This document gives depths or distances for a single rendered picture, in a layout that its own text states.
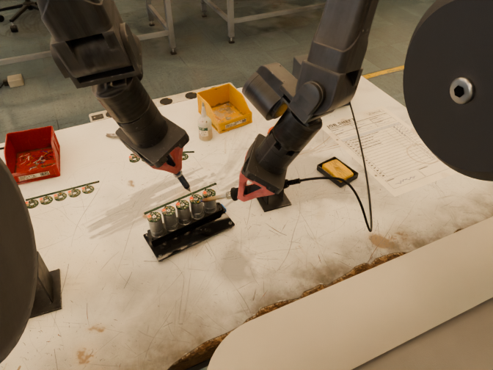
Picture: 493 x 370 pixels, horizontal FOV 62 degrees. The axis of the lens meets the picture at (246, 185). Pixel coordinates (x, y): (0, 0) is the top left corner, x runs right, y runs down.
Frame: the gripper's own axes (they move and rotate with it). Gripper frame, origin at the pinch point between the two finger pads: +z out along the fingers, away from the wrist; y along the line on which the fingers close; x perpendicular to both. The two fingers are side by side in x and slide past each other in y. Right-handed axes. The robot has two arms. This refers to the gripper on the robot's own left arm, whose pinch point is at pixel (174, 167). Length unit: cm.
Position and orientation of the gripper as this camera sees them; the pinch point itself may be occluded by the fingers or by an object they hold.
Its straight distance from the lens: 68.2
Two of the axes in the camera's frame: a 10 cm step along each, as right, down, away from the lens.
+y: -7.1, -4.8, 5.1
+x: -6.6, 7.1, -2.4
